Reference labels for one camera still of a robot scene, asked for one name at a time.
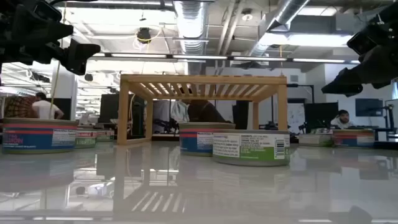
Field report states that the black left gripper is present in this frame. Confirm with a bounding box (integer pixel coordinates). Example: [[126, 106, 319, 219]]
[[0, 29, 102, 76]]

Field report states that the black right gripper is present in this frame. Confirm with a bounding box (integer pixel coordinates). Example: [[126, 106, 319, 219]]
[[321, 40, 398, 98]]

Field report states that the Bumble Bee tuna can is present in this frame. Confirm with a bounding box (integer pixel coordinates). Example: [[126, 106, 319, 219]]
[[95, 129, 116, 143], [297, 133, 335, 147], [212, 129, 291, 167], [75, 127, 98, 149]]

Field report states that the wooden slatted shelf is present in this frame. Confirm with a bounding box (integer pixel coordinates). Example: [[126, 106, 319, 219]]
[[117, 73, 289, 146]]

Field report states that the person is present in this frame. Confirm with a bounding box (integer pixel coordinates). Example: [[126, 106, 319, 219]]
[[32, 91, 65, 121], [330, 109, 355, 130], [186, 99, 229, 124]]

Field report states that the black monitor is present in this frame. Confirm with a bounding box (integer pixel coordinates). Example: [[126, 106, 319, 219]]
[[49, 98, 73, 121], [303, 101, 340, 129], [98, 93, 146, 138]]

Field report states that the whiteboard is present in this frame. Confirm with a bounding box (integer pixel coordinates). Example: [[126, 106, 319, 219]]
[[287, 102, 306, 134]]

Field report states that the red patterned tapestry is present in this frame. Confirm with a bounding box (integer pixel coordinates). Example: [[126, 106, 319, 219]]
[[2, 95, 37, 119]]

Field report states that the black upright panel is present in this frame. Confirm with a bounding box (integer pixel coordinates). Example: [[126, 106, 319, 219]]
[[232, 100, 249, 130]]

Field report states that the light patterned garment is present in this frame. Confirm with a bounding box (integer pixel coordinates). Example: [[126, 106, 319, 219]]
[[170, 100, 190, 124]]

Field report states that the long ceiling light bar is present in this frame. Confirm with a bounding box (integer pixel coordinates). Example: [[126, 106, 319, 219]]
[[91, 52, 361, 65]]

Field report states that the yellow cable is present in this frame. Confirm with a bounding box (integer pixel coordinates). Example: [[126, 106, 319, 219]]
[[48, 2, 68, 121]]

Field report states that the blue wall screen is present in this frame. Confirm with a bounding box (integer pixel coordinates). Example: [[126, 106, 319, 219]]
[[355, 98, 384, 118]]

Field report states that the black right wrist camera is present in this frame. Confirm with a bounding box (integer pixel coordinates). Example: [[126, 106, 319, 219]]
[[346, 29, 380, 57]]

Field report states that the black ceiling dome camera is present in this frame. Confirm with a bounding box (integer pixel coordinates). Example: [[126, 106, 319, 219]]
[[136, 27, 153, 44]]

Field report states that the silver ventilation duct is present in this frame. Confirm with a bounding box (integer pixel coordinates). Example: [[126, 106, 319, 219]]
[[247, 0, 312, 58], [172, 0, 210, 75]]

